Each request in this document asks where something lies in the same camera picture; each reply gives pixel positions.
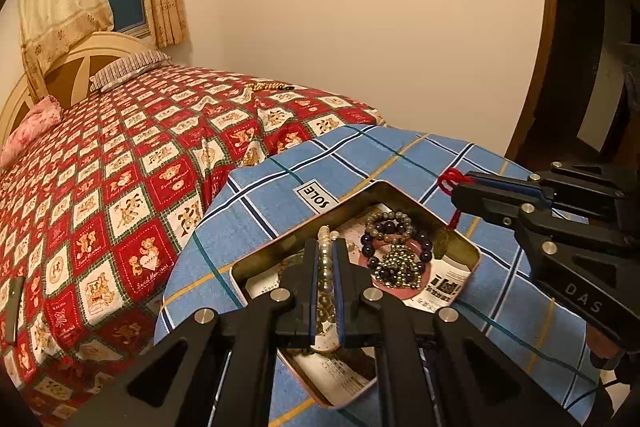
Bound pink jade bangle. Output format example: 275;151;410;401
360;237;433;296

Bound pink metal tin box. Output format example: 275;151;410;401
231;182;480;409

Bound person's right hand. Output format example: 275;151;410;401
586;324;625;371

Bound blue plaid cloth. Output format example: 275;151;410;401
155;124;599;421

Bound wooden door frame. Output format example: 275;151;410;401
506;0;558;160

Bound dark purple bead bracelet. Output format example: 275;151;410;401
359;220;434;273

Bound red cord pendant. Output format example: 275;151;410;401
434;167;474;259

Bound striped pillow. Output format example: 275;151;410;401
89;50;170;92

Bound brown wooden bead mala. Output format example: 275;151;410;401
277;251;304;280

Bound red patchwork bedspread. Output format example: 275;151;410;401
1;64;381;426

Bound printed paper card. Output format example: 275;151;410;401
231;197;480;409

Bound grey metallic bead bracelet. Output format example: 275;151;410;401
370;243;426;292

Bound pink floral pillow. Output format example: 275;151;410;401
1;95;63;171

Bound dark remote control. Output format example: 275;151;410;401
3;277;25;346

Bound small items on bed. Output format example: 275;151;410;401
250;81;295;92

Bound white pearl necklace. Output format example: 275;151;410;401
311;224;342;350

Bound cream wooden headboard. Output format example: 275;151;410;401
1;31;155;143

